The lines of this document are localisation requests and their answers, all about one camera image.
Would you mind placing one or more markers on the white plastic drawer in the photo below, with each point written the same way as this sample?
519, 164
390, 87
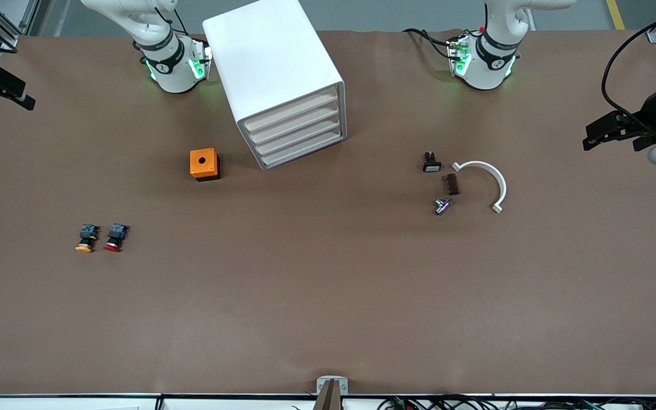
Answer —
298, 135
291, 111
302, 148
294, 123

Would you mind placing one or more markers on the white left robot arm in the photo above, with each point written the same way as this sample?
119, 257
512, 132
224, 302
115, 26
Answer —
484, 71

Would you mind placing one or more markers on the yellow mushroom push button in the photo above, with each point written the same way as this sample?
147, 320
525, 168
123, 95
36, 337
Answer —
87, 234

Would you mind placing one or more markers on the black square push button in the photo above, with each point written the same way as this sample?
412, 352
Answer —
431, 165

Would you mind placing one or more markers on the red mushroom push button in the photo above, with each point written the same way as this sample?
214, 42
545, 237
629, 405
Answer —
115, 233

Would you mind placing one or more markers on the white drawer cabinet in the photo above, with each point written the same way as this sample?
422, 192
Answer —
265, 51

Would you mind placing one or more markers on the brown terminal block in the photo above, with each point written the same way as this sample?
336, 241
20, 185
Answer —
452, 184

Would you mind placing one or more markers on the silver metal fitting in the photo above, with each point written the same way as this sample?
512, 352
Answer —
442, 206

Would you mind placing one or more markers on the brown table cover mat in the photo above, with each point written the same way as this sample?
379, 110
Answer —
305, 285

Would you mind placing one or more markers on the orange button enclosure box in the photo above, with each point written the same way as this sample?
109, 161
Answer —
203, 162

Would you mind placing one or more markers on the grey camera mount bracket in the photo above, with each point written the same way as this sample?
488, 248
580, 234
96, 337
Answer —
332, 393

